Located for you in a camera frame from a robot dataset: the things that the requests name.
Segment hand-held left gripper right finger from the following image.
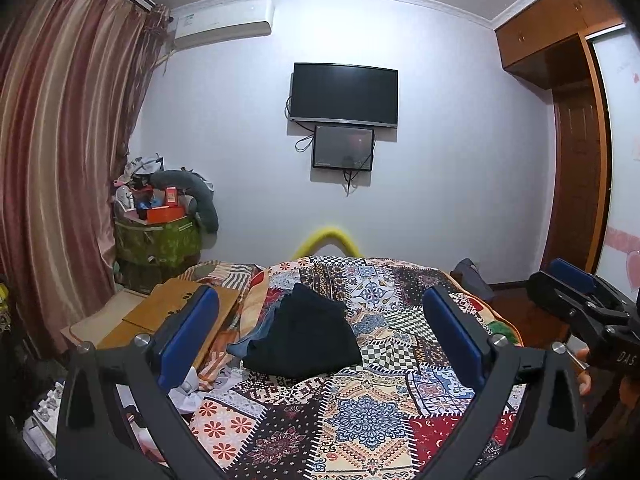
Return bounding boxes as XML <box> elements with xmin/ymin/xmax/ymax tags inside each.
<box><xmin>422</xmin><ymin>286</ymin><xmax>588</xmax><ymax>480</ymax></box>

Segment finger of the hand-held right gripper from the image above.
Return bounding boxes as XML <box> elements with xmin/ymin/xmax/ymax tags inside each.
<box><xmin>526</xmin><ymin>270</ymin><xmax>631</xmax><ymax>333</ymax></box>
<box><xmin>549</xmin><ymin>258</ymin><xmax>626</xmax><ymax>311</ymax></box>

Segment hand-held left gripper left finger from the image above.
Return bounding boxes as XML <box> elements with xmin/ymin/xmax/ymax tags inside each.
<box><xmin>55</xmin><ymin>285</ymin><xmax>231</xmax><ymax>480</ymax></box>

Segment black pants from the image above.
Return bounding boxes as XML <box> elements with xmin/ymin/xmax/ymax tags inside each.
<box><xmin>227</xmin><ymin>282</ymin><xmax>362</xmax><ymax>379</ymax></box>

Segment person's right hand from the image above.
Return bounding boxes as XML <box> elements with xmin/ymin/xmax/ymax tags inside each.
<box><xmin>574</xmin><ymin>347</ymin><xmax>597</xmax><ymax>397</ymax></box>

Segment flat cardboard boxes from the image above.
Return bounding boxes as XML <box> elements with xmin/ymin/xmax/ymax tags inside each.
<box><xmin>60</xmin><ymin>277</ymin><xmax>241</xmax><ymax>367</ymax></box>

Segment white crumpled cloth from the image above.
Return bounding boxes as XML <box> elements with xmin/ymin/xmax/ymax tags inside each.
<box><xmin>167</xmin><ymin>364</ymin><xmax>242</xmax><ymax>412</ymax></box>

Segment striped bedsheet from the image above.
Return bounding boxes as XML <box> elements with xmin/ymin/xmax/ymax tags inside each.
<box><xmin>177</xmin><ymin>260</ymin><xmax>271</xmax><ymax>311</ymax></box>

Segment dark grey cushion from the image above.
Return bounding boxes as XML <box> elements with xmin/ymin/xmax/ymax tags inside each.
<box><xmin>451</xmin><ymin>258</ymin><xmax>497</xmax><ymax>302</ymax></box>

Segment blue jeans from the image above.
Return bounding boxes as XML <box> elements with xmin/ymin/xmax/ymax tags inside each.
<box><xmin>227</xmin><ymin>305</ymin><xmax>282</xmax><ymax>359</ymax></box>

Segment green patterned storage box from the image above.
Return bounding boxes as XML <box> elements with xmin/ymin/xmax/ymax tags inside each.
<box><xmin>114</xmin><ymin>215</ymin><xmax>203</xmax><ymax>268</ymax></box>

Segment brown wooden door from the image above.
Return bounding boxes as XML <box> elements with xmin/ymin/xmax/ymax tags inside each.
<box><xmin>539</xmin><ymin>50</ymin><xmax>609</xmax><ymax>274</ymax></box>

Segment patchwork printed blanket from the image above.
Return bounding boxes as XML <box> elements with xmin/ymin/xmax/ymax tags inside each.
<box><xmin>189</xmin><ymin>255</ymin><xmax>527</xmax><ymax>480</ymax></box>

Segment orange box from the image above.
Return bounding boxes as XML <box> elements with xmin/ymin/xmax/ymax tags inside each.
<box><xmin>145</xmin><ymin>205</ymin><xmax>189</xmax><ymax>225</ymax></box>

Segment grey plush toy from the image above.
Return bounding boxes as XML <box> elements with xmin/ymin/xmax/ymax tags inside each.
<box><xmin>149</xmin><ymin>170</ymin><xmax>220</xmax><ymax>234</ymax></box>

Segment white wardrobe sliding door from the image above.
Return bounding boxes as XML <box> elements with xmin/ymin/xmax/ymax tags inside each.
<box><xmin>592</xmin><ymin>24</ymin><xmax>640</xmax><ymax>292</ymax></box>

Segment yellow foam tube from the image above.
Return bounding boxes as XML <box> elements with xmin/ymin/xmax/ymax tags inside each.
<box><xmin>292</xmin><ymin>226</ymin><xmax>364</xmax><ymax>261</ymax></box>

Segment striped pink curtain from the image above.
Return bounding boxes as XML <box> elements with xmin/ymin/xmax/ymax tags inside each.
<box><xmin>0</xmin><ymin>0</ymin><xmax>172</xmax><ymax>362</ymax></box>

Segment wooden overhead cabinet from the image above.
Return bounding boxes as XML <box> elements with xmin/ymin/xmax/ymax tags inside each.
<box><xmin>495</xmin><ymin>0</ymin><xmax>627</xmax><ymax>92</ymax></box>

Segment white air conditioner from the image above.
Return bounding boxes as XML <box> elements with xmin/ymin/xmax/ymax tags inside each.
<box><xmin>172</xmin><ymin>0</ymin><xmax>276</xmax><ymax>51</ymax></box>

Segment small black wall monitor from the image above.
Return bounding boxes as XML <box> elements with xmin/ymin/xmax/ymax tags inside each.
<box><xmin>311</xmin><ymin>125</ymin><xmax>376</xmax><ymax>171</ymax></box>

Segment black wall television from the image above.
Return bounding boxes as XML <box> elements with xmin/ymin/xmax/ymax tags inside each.
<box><xmin>290</xmin><ymin>62</ymin><xmax>400</xmax><ymax>129</ymax></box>

